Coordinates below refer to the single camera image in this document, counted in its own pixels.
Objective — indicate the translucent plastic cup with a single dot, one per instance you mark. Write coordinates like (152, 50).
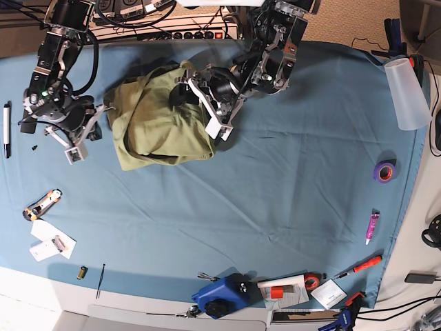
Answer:
(412, 111)

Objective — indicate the orange black tool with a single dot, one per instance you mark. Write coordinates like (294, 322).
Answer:
(417, 63)

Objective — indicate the white square booklet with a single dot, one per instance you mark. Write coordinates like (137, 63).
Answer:
(328, 294)

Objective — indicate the orange grey utility knife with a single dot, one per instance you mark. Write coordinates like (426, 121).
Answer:
(39, 208)

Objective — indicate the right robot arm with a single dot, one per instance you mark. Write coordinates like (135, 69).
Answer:
(69, 115)

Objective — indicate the black power adapter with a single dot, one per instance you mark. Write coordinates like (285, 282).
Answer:
(421, 278)

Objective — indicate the olive green t-shirt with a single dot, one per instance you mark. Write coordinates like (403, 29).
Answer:
(147, 130)

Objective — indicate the pink glue tube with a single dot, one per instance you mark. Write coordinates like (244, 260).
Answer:
(375, 215)

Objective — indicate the blue plastic device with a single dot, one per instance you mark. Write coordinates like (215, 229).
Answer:
(223, 296)

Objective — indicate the purple tape roll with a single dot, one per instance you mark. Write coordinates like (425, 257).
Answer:
(385, 171)

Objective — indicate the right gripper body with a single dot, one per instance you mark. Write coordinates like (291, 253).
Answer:
(74, 144)

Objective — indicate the orange tape roll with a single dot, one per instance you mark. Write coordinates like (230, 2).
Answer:
(312, 281)

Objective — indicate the black remote control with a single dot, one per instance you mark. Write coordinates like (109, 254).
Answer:
(28, 126)

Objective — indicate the white rolled paper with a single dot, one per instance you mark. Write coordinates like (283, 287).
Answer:
(294, 280)

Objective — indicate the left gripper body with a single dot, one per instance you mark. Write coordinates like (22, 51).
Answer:
(218, 90)

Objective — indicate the black tweezers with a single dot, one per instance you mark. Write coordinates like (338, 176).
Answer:
(98, 289)

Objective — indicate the orange handled screwdriver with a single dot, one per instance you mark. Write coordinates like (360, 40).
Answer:
(362, 266)

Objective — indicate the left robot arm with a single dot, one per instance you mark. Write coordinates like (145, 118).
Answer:
(278, 28)

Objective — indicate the blue table cloth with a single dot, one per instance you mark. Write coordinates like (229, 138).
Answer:
(291, 190)

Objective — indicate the blue orange clamp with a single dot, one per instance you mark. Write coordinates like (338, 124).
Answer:
(345, 320)

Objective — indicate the white marker pen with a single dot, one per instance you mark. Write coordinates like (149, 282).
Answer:
(6, 129)

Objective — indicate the small orange block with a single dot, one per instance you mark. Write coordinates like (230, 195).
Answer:
(276, 292)

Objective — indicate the white paper card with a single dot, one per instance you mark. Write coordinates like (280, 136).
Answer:
(44, 231)

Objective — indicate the small green battery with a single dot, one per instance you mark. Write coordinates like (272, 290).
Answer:
(82, 272)

